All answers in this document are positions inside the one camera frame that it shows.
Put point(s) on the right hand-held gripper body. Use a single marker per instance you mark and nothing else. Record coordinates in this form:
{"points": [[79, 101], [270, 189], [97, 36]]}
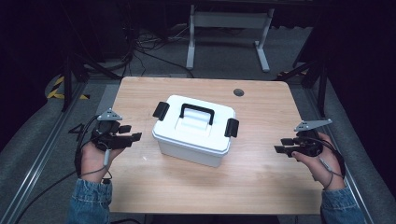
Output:
{"points": [[308, 145]]}

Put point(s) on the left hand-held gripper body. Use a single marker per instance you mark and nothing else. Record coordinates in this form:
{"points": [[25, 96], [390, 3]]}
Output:
{"points": [[109, 139]]}

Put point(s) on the person's right hand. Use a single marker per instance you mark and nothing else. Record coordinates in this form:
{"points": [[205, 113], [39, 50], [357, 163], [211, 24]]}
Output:
{"points": [[323, 169]]}

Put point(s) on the person's left hand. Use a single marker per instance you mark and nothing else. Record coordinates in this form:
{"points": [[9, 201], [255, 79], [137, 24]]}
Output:
{"points": [[92, 161]]}

